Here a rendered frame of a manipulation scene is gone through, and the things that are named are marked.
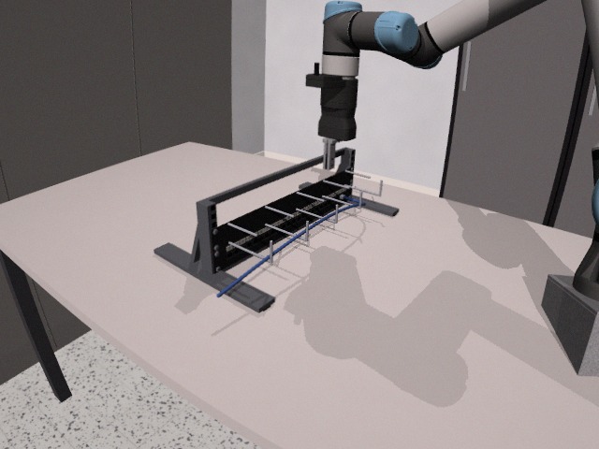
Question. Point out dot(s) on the blue cable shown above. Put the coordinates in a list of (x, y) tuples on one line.
[(284, 245)]

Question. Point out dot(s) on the dark grey rack with metal hooks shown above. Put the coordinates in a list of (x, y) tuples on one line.
[(214, 249)]

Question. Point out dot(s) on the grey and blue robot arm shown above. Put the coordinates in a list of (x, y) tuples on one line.
[(396, 34)]

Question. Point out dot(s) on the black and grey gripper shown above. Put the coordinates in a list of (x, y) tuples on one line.
[(338, 105)]

